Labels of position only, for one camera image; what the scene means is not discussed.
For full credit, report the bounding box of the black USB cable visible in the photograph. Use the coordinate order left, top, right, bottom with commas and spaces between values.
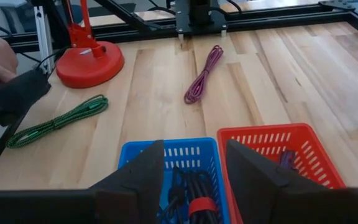
159, 183, 188, 224

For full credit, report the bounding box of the black aluminium rig frame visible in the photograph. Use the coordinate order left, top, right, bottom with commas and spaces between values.
0, 0, 358, 184

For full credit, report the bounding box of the black camera box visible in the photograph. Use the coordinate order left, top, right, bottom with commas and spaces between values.
0, 67, 52, 127

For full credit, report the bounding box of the black cable with red strap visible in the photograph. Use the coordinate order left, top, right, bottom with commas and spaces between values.
158, 166, 220, 224

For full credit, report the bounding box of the blue plastic basket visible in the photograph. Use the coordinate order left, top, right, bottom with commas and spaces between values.
118, 137, 231, 224

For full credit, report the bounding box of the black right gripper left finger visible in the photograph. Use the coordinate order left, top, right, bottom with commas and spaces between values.
88, 139, 165, 224

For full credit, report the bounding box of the silver aluminium post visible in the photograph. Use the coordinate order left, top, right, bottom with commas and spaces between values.
33, 6, 55, 74

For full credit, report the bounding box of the red plastic basket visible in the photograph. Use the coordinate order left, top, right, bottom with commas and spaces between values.
216, 123, 347, 224

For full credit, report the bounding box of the pink braided USB cable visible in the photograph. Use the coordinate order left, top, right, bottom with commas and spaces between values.
183, 44, 225, 105

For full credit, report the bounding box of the purple braided USB cable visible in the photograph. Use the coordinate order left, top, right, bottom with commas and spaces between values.
278, 149, 298, 172

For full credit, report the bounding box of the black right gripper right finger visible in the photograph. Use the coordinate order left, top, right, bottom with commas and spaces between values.
226, 139, 331, 224

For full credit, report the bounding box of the red desk lamp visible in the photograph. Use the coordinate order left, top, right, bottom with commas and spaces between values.
56, 0, 126, 90

